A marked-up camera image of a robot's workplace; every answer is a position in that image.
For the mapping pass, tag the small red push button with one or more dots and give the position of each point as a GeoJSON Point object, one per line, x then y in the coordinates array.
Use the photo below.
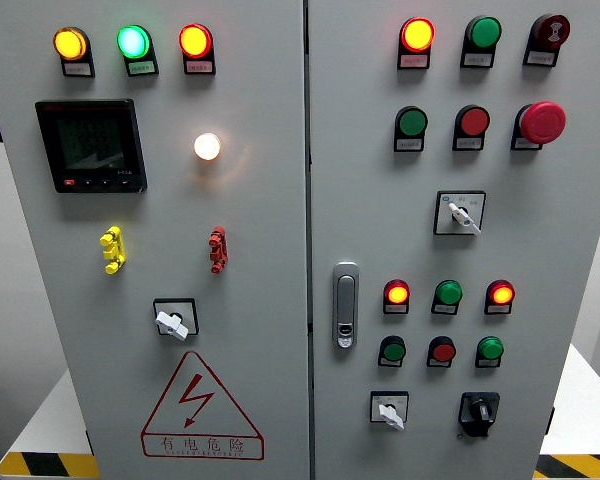
{"type": "Point", "coordinates": [443, 351]}

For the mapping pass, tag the lit yellow round lamp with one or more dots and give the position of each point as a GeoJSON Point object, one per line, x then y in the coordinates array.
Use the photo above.
{"type": "Point", "coordinates": [70, 44]}

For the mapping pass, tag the dark red buzzer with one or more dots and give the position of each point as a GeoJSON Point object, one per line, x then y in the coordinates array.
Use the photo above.
{"type": "Point", "coordinates": [553, 31]}

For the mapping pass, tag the lit red round lamp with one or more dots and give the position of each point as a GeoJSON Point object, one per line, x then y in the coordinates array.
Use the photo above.
{"type": "Point", "coordinates": [195, 41]}
{"type": "Point", "coordinates": [417, 34]}

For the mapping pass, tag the pale grey cabinet door with display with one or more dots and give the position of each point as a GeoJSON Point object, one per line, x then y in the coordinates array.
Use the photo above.
{"type": "Point", "coordinates": [255, 225]}

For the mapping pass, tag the pale grey cabinet door with lock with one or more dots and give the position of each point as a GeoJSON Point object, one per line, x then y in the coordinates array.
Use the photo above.
{"type": "Point", "coordinates": [530, 225]}

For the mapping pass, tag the red warning triangle sticker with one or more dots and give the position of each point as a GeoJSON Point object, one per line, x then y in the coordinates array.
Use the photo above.
{"type": "Point", "coordinates": [198, 395]}

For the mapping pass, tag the black display meter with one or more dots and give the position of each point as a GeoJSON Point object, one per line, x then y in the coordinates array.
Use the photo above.
{"type": "Point", "coordinates": [90, 145]}

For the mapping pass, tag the small lit red lamp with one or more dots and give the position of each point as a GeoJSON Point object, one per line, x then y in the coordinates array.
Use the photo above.
{"type": "Point", "coordinates": [501, 294]}
{"type": "Point", "coordinates": [396, 294]}

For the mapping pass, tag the large red stop button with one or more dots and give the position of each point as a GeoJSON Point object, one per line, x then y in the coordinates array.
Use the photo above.
{"type": "Point", "coordinates": [543, 122]}

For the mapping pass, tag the small black label plate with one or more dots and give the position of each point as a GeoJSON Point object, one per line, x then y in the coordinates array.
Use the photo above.
{"type": "Point", "coordinates": [414, 61]}
{"type": "Point", "coordinates": [443, 309]}
{"type": "Point", "coordinates": [437, 363]}
{"type": "Point", "coordinates": [540, 58]}
{"type": "Point", "coordinates": [497, 309]}
{"type": "Point", "coordinates": [78, 70]}
{"type": "Point", "coordinates": [523, 144]}
{"type": "Point", "coordinates": [468, 144]}
{"type": "Point", "coordinates": [141, 67]}
{"type": "Point", "coordinates": [477, 60]}
{"type": "Point", "coordinates": [396, 309]}
{"type": "Point", "coordinates": [199, 67]}
{"type": "Point", "coordinates": [388, 363]}
{"type": "Point", "coordinates": [409, 144]}
{"type": "Point", "coordinates": [487, 363]}

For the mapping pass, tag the black yellow striped tape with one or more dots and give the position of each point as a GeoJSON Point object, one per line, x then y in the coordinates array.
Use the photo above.
{"type": "Point", "coordinates": [576, 467]}
{"type": "Point", "coordinates": [46, 466]}

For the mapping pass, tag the lit green round lamp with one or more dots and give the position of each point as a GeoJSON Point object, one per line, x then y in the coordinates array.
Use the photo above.
{"type": "Point", "coordinates": [133, 42]}

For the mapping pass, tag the unlit green round lamp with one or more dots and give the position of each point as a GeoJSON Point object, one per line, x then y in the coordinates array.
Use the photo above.
{"type": "Point", "coordinates": [485, 32]}

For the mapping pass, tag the lit white lamp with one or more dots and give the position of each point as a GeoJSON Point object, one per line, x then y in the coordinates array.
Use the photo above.
{"type": "Point", "coordinates": [207, 146]}

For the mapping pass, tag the silver door lock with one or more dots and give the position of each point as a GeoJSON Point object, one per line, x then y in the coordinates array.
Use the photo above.
{"type": "Point", "coordinates": [346, 305]}

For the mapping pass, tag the small green push button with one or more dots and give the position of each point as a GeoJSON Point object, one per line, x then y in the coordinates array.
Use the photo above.
{"type": "Point", "coordinates": [394, 351]}

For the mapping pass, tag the small unlit green lamp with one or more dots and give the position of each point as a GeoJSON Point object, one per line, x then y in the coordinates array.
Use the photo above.
{"type": "Point", "coordinates": [491, 348]}
{"type": "Point", "coordinates": [449, 293]}

